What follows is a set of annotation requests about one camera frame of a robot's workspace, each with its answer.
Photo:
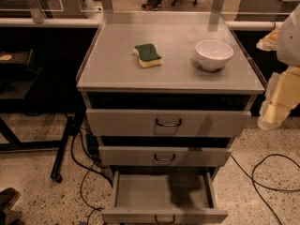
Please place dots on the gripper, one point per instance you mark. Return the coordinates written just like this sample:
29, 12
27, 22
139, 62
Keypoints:
290, 41

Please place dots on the grey bottom drawer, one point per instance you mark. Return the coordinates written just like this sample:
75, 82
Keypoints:
172, 198

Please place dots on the grey drawer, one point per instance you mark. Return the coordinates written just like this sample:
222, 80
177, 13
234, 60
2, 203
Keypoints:
164, 151
172, 198
178, 115

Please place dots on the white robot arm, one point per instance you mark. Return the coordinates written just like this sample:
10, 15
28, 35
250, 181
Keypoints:
285, 40

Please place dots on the grey drawer cabinet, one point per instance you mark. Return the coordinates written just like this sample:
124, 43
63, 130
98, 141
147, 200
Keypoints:
113, 67

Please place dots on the grey top drawer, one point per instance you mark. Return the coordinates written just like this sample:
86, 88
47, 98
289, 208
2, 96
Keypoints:
178, 115

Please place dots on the grey middle drawer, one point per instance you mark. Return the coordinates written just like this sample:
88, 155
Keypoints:
164, 151

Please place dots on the white ceramic bowl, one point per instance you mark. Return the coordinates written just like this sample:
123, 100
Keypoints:
213, 54

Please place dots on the green yellow sponge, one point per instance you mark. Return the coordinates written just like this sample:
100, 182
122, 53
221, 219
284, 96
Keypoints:
147, 55

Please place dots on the dark shoe bottom left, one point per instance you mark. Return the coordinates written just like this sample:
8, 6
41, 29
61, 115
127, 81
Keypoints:
7, 197

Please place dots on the black table frame left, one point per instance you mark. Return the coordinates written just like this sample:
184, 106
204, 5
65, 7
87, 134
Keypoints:
17, 79

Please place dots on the white horizontal rail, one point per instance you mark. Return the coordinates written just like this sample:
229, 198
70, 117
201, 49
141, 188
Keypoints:
89, 23

